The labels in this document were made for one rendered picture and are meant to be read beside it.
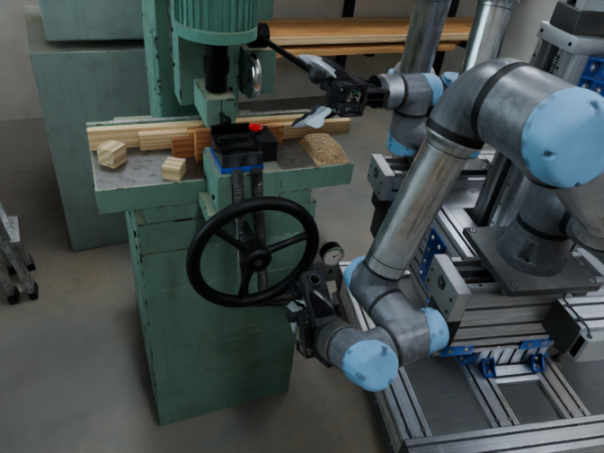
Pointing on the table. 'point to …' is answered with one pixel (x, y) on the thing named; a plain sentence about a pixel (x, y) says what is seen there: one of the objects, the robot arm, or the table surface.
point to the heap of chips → (324, 149)
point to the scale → (200, 117)
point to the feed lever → (286, 54)
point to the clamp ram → (229, 128)
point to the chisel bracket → (213, 103)
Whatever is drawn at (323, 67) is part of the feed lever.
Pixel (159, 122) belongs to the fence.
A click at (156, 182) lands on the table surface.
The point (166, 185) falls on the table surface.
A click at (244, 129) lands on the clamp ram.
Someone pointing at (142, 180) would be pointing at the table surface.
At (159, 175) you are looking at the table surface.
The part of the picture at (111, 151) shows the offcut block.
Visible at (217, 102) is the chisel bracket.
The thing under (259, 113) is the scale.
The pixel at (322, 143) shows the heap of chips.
